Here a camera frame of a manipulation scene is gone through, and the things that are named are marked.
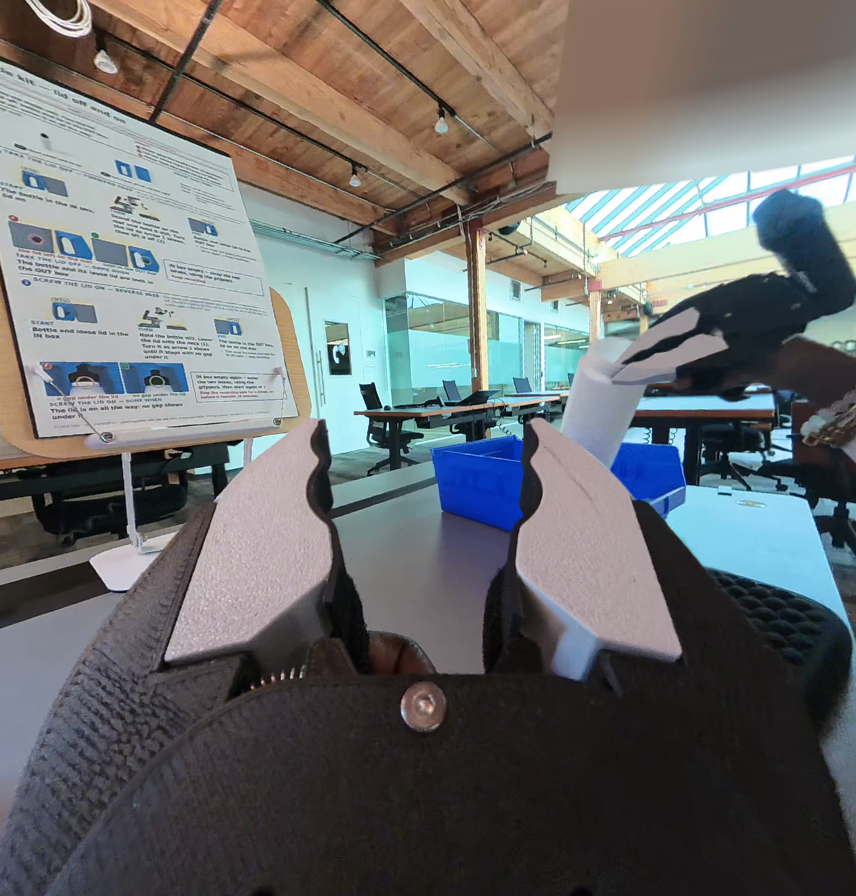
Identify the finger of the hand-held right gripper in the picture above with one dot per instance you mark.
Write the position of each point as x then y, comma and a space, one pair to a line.
679, 360
669, 325

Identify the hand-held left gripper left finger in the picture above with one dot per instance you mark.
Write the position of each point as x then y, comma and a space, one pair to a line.
260, 553

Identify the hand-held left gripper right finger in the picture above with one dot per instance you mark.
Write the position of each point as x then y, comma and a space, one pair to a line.
589, 553

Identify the white plastic bottle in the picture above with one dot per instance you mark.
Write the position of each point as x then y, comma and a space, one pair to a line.
596, 413

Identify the person's right hand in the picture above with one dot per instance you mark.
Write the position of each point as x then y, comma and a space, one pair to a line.
819, 378

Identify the person's left hand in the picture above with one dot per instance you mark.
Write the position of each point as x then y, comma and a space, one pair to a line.
400, 654

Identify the wooden desk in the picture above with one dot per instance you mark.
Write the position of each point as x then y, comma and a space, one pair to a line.
22, 465
414, 411
707, 406

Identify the wooden pillar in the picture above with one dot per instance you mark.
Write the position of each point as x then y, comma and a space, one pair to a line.
595, 315
478, 315

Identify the black office chair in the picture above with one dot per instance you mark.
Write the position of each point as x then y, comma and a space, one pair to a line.
382, 420
106, 511

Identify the white door with window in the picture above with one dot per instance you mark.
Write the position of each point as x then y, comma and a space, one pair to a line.
347, 413

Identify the wooden sign board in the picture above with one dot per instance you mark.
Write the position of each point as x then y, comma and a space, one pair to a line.
295, 378

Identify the brown office chair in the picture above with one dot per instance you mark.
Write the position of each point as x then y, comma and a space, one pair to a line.
830, 483

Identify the black dimpled cushion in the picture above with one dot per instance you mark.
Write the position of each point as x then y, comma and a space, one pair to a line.
784, 623

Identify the printed instruction sheet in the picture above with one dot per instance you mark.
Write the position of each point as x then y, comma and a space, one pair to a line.
120, 280

